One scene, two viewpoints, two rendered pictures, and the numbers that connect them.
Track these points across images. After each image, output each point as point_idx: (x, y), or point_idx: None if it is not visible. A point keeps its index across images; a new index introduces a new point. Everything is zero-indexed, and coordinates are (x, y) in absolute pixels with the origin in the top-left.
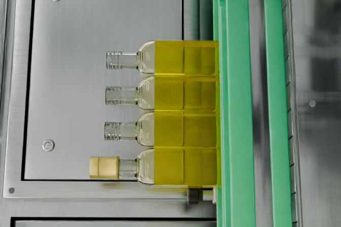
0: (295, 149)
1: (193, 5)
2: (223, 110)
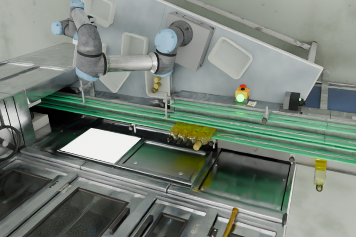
0: (212, 103)
1: (158, 141)
2: (195, 120)
